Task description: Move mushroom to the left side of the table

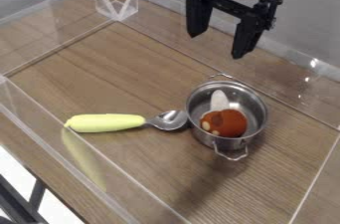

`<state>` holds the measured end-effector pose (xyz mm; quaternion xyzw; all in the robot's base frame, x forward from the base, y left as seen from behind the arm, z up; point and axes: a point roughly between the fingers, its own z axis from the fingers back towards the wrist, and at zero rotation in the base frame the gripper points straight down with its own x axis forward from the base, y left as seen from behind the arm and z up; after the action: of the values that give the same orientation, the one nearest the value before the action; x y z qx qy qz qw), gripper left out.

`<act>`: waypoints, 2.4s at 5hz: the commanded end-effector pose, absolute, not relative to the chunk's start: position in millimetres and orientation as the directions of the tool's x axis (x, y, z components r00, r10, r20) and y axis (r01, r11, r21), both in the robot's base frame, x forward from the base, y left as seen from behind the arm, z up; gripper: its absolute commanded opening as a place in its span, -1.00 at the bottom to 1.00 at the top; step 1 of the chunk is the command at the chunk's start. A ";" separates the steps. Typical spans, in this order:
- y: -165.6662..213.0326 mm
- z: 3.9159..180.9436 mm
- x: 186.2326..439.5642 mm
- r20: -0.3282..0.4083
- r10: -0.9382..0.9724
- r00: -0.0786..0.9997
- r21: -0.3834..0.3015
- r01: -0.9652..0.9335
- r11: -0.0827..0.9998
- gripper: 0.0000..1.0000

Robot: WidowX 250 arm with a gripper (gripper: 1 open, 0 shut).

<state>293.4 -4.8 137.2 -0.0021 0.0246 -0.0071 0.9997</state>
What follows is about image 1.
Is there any spoon with yellow handle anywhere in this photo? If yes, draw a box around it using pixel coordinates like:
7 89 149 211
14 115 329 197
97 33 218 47
65 111 187 133

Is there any clear acrylic enclosure wall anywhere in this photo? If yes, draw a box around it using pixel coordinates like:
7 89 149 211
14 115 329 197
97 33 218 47
0 0 340 224

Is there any black metal table leg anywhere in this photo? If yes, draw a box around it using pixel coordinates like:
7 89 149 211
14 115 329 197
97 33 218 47
0 175 50 224

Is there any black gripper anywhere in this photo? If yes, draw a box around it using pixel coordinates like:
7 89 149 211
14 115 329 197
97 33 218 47
186 0 283 59

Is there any red toy mushroom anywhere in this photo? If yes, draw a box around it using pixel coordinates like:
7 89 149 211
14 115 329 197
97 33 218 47
199 90 247 137

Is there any clear acrylic corner bracket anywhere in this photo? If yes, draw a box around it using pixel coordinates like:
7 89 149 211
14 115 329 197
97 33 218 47
95 0 141 22

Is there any small steel pot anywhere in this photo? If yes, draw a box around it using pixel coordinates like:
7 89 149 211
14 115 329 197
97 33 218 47
185 74 269 161

